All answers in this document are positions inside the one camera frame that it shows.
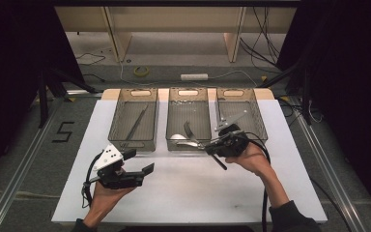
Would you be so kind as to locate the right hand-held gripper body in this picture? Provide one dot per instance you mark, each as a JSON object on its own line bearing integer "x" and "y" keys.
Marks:
{"x": 228, "y": 145}

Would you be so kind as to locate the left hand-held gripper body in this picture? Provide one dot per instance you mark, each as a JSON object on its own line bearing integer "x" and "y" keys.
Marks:
{"x": 109, "y": 158}

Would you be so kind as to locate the steel fork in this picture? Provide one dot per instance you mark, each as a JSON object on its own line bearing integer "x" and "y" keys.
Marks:
{"x": 190, "y": 144}

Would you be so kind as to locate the smoky clear plastic bin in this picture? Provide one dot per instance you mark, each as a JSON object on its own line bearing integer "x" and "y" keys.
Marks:
{"x": 190, "y": 112}
{"x": 122, "y": 116}
{"x": 254, "y": 119}

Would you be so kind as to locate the steel table knife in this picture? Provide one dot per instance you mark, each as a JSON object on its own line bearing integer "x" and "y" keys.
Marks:
{"x": 189, "y": 132}

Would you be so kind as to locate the person's right hand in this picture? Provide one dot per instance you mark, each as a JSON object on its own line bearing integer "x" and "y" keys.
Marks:
{"x": 254, "y": 159}

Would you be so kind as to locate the person's left hand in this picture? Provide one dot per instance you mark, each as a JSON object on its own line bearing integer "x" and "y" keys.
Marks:
{"x": 104, "y": 201}

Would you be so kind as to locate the white power strip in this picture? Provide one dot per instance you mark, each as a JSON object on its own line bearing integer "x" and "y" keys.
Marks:
{"x": 194, "y": 77}

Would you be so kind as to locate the yellow tape roll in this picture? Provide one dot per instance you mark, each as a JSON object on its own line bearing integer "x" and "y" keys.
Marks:
{"x": 135, "y": 71}

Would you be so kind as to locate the black metal stand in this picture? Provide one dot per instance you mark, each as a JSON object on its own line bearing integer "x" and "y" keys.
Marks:
{"x": 306, "y": 96}
{"x": 43, "y": 96}

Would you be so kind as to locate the beige wooden table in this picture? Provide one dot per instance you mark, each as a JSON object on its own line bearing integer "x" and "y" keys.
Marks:
{"x": 174, "y": 19}

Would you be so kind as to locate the black curtain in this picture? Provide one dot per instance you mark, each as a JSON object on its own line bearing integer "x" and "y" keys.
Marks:
{"x": 6, "y": 64}
{"x": 351, "y": 64}

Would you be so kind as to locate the aluminium floor rail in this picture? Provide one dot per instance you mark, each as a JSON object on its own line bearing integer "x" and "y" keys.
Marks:
{"x": 13, "y": 180}
{"x": 328, "y": 180}

